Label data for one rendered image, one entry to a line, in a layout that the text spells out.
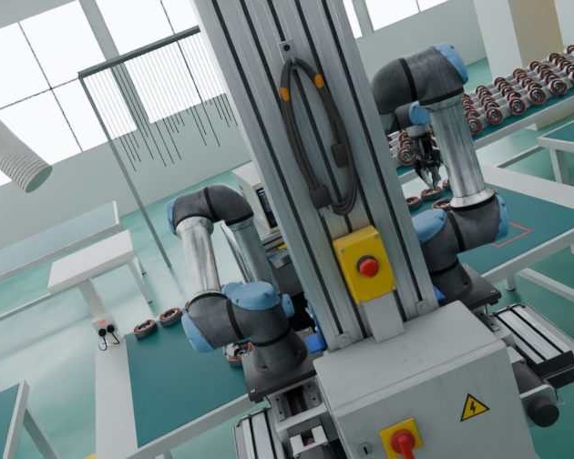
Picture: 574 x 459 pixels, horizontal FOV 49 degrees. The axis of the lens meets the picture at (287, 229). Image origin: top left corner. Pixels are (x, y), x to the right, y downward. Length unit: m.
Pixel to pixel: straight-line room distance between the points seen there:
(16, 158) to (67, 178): 5.73
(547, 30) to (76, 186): 5.86
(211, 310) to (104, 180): 7.07
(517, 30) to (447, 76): 4.45
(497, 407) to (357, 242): 0.40
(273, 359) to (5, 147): 1.72
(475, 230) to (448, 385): 0.60
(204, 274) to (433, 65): 0.82
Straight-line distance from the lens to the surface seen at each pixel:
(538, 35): 6.19
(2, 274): 5.35
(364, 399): 1.18
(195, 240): 1.84
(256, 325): 1.64
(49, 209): 8.77
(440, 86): 1.62
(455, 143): 1.65
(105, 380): 2.81
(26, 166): 2.94
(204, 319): 1.66
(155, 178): 8.70
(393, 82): 1.60
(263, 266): 1.95
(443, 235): 1.68
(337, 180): 1.21
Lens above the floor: 1.93
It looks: 20 degrees down
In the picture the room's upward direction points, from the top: 21 degrees counter-clockwise
